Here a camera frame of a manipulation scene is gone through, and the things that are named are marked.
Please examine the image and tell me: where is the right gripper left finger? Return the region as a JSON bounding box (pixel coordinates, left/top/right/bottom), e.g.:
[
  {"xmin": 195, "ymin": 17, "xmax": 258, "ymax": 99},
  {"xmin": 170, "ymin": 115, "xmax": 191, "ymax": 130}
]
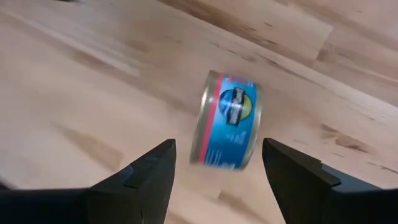
[{"xmin": 0, "ymin": 138, "xmax": 177, "ymax": 224}]

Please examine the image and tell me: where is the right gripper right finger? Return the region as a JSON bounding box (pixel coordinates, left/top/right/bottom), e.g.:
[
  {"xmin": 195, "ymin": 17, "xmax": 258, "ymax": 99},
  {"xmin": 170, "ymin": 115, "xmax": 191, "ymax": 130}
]
[{"xmin": 262, "ymin": 138, "xmax": 398, "ymax": 224}]

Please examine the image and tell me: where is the pink stripe salmon can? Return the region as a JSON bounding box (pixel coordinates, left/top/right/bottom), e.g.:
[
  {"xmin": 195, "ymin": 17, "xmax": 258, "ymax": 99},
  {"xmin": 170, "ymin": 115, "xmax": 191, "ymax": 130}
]
[{"xmin": 188, "ymin": 70, "xmax": 264, "ymax": 171}]

